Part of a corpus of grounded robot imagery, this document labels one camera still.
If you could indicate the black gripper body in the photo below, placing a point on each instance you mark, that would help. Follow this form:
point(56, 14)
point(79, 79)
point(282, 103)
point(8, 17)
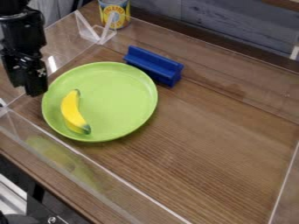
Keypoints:
point(22, 24)

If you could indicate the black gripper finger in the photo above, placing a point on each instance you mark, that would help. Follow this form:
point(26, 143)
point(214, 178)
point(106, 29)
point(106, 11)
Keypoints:
point(14, 69)
point(36, 78)

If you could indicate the yellow toy banana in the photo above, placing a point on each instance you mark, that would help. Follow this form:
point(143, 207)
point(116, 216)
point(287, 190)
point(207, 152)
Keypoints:
point(70, 109)

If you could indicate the green round plate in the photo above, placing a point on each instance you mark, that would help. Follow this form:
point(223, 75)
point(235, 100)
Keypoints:
point(118, 99)

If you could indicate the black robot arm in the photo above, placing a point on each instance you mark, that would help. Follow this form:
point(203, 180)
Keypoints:
point(11, 6)

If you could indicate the yellow labelled tin can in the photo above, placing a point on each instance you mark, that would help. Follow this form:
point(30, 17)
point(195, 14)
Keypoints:
point(115, 9)

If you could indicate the blue plastic block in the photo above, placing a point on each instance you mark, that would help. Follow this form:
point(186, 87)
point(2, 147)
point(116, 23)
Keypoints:
point(162, 69)

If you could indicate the clear acrylic corner bracket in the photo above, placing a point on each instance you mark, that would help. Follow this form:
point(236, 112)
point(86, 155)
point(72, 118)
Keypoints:
point(95, 33)

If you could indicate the clear acrylic enclosure wall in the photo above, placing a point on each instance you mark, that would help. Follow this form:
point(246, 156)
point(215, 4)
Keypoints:
point(215, 158)

